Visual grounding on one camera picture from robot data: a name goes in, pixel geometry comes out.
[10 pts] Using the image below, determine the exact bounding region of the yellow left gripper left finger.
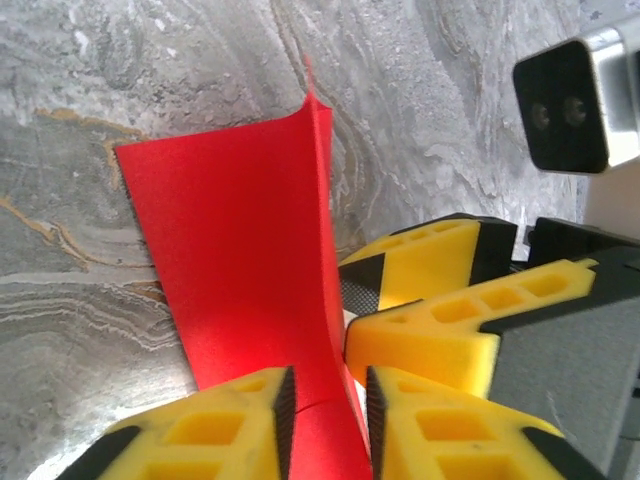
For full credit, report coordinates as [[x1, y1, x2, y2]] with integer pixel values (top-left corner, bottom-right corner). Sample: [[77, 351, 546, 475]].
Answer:
[[57, 365, 297, 480]]

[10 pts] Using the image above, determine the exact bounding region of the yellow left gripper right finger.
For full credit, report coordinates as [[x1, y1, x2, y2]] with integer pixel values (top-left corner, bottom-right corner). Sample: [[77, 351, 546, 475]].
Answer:
[[365, 364, 609, 480]]

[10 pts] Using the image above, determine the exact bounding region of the red square paper sheet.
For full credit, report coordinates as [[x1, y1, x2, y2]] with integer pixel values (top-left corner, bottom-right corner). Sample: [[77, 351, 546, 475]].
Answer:
[[113, 53, 374, 480]]

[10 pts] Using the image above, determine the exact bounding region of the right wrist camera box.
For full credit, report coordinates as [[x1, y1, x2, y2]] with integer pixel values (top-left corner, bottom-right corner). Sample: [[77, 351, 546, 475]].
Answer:
[[512, 24, 640, 175]]

